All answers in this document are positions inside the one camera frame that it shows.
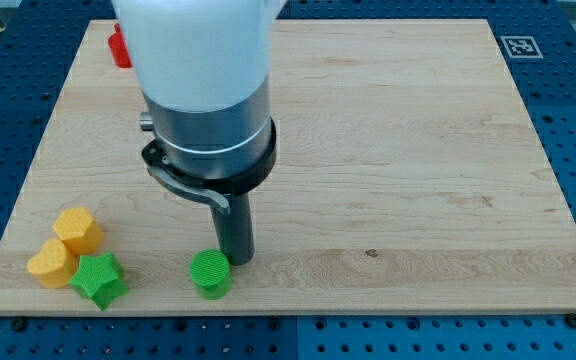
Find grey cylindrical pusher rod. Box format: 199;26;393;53
211;194;255;266

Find black clamp ring with lever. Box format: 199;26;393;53
141;118;277;215

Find green cylinder block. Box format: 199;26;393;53
189;249;232;300

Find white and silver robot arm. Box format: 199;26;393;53
112;0;284;266

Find green star block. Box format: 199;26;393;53
68;252;129;311

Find yellow hexagon block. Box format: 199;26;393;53
52;207;104;255

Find red block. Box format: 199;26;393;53
107;23;132;68

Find light wooden board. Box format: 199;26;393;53
0;19;576;317

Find yellow heart block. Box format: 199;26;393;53
26;238;78;289

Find black screw bottom left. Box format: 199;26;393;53
9;317;27;332

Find black screw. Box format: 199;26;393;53
564;313;576;329
9;317;27;332

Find white fiducial marker tag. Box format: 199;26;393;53
501;35;543;59

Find black screw bottom right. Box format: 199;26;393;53
564;313;576;329

